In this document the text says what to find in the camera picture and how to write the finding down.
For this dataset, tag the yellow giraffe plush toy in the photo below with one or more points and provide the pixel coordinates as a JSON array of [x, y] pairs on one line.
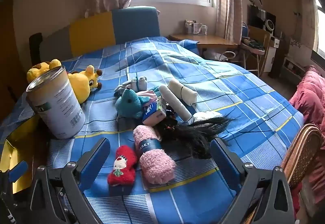
[[81, 83]]

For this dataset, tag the large metal can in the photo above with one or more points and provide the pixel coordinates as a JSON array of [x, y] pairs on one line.
[[54, 102]]

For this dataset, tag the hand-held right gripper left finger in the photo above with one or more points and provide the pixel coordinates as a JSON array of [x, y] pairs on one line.
[[94, 160]]

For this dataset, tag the teal plush toy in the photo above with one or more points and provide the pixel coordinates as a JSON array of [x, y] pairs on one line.
[[129, 104]]

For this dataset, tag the blue plaid pillow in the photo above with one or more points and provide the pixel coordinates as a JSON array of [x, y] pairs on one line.
[[189, 45]]

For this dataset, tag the wooden wardrobe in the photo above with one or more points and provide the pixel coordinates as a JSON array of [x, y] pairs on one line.
[[7, 48]]

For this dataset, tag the white cabinet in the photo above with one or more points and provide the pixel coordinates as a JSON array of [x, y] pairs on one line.
[[270, 56]]

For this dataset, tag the red fuzzy sock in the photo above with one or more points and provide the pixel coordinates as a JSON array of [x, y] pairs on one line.
[[121, 168]]

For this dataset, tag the pink and teal cloth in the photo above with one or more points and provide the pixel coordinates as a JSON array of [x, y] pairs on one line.
[[150, 94]]

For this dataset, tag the multicolour padded headboard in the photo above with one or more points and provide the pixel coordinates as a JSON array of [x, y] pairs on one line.
[[88, 31]]

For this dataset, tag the pink fuzzy socks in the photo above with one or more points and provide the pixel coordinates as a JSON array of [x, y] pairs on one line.
[[153, 163]]

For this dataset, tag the narrow window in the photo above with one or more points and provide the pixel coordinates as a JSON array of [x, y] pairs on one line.
[[319, 28]]

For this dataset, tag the white plastic bag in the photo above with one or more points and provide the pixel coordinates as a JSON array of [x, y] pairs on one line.
[[215, 55]]

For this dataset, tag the pink jacket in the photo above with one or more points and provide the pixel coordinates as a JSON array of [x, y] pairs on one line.
[[312, 97]]

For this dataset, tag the wooden desk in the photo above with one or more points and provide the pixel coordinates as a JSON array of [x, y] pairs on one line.
[[203, 39]]

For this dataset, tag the blue plaid blanket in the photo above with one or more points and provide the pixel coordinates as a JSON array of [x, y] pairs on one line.
[[228, 91]]

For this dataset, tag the black wig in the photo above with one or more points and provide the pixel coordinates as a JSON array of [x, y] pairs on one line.
[[193, 133]]

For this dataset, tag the brown patterned scrunchie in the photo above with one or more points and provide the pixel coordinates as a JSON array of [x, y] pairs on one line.
[[170, 119]]

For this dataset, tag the cream towel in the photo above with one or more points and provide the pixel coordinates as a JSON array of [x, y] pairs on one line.
[[182, 91]]

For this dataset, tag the wooden chair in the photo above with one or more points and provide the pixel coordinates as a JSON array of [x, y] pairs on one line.
[[256, 46]]

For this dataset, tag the white cloth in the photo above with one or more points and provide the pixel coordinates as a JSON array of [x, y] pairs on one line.
[[175, 103]]

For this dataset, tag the blue tissue pack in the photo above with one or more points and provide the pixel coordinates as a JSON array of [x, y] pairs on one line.
[[152, 113]]

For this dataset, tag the dark shelf unit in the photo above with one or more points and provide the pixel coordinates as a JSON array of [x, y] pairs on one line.
[[260, 17]]

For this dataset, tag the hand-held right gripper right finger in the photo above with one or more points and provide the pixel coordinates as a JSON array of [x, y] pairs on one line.
[[223, 160]]

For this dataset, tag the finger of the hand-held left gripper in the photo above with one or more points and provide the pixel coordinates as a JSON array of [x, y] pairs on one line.
[[17, 170]]

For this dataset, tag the grey socks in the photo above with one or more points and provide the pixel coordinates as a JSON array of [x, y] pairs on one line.
[[135, 83]]

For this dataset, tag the clear desk organizer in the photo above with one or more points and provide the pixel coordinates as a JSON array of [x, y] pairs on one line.
[[195, 27]]

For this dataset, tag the yellow cardboard box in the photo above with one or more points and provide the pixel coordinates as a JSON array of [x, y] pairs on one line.
[[15, 155]]

